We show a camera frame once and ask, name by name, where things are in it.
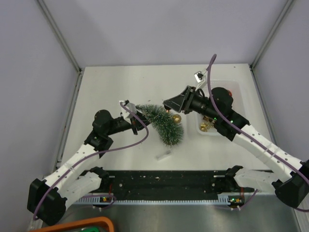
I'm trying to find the white plastic basket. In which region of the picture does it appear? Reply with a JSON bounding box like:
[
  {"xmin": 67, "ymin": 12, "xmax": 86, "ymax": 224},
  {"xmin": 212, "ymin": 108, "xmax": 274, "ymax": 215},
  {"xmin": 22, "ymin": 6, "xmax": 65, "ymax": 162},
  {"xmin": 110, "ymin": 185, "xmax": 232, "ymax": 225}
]
[{"xmin": 196, "ymin": 78, "xmax": 248, "ymax": 136}]

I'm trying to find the green bin lid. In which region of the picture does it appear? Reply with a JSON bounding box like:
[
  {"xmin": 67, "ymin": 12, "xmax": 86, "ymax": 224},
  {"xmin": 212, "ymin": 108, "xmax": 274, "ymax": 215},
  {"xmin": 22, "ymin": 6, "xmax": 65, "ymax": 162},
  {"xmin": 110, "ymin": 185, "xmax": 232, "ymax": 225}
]
[{"xmin": 77, "ymin": 225, "xmax": 106, "ymax": 232}]

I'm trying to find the gold bauble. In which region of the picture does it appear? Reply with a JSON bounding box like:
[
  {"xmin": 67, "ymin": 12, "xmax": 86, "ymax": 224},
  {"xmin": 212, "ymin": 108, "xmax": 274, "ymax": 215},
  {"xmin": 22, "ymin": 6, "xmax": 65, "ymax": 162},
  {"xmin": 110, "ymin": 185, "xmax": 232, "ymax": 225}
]
[{"xmin": 172, "ymin": 114, "xmax": 182, "ymax": 124}]

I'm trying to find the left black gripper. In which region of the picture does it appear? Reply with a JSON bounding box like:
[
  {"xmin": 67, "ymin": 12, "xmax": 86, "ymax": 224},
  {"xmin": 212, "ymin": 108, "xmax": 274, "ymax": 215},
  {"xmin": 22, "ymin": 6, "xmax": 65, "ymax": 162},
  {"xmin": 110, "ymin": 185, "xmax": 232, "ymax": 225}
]
[{"xmin": 106, "ymin": 110, "xmax": 155, "ymax": 136}]

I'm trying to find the clear battery box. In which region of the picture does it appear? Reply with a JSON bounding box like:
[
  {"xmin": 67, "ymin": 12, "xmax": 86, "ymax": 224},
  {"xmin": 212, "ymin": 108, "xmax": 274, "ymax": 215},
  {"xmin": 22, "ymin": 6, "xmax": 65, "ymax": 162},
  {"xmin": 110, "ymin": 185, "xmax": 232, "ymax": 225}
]
[{"xmin": 155, "ymin": 150, "xmax": 171, "ymax": 161}]

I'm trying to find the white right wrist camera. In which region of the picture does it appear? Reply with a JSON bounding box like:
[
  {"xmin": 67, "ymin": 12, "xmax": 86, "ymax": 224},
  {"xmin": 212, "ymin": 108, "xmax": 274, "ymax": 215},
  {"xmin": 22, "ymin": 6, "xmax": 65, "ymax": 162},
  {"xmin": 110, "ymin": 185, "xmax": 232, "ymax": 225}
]
[{"xmin": 194, "ymin": 69, "xmax": 208, "ymax": 90}]

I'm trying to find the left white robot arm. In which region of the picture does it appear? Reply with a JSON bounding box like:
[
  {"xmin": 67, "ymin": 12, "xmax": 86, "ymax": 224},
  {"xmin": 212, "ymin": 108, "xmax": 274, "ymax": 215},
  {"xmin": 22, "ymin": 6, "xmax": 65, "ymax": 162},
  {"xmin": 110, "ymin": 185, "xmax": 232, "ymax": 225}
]
[{"xmin": 27, "ymin": 110, "xmax": 150, "ymax": 226}]

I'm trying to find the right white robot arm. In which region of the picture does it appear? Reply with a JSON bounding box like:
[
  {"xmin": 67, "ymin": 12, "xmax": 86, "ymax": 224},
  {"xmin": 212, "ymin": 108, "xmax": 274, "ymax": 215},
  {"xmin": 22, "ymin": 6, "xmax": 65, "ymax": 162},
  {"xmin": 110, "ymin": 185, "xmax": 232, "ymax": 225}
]
[{"xmin": 163, "ymin": 86, "xmax": 309, "ymax": 209}]

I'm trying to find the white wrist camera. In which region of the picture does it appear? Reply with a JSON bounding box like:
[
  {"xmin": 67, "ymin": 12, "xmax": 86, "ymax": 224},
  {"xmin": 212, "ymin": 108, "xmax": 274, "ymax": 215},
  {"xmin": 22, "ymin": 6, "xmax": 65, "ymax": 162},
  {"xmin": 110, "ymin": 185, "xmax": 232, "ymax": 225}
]
[
  {"xmin": 194, "ymin": 69, "xmax": 208, "ymax": 90},
  {"xmin": 119, "ymin": 100, "xmax": 137, "ymax": 124}
]

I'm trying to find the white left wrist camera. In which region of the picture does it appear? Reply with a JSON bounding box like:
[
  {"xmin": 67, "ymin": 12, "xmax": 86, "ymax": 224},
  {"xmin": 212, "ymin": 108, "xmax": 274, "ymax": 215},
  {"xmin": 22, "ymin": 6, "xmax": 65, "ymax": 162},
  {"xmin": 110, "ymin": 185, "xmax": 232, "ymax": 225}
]
[{"xmin": 119, "ymin": 100, "xmax": 137, "ymax": 124}]

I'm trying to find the orange bin rim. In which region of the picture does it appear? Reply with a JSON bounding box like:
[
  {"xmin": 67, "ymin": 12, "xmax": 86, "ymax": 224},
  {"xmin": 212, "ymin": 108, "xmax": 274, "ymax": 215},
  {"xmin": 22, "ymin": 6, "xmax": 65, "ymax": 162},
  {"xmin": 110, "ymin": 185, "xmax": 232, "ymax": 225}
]
[{"xmin": 32, "ymin": 217, "xmax": 115, "ymax": 232}]

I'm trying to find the small green christmas tree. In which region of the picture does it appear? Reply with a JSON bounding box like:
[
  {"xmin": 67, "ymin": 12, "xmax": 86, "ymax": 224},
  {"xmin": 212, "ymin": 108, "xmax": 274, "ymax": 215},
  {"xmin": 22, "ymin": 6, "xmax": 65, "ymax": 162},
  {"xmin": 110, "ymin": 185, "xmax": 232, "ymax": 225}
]
[{"xmin": 136, "ymin": 104, "xmax": 184, "ymax": 147}]

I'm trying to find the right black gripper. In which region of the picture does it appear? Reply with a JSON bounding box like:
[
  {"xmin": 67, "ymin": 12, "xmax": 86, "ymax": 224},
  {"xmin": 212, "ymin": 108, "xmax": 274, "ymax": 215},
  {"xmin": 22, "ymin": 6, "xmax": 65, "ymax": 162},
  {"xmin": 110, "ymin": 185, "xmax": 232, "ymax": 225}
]
[{"xmin": 164, "ymin": 87, "xmax": 220, "ymax": 121}]

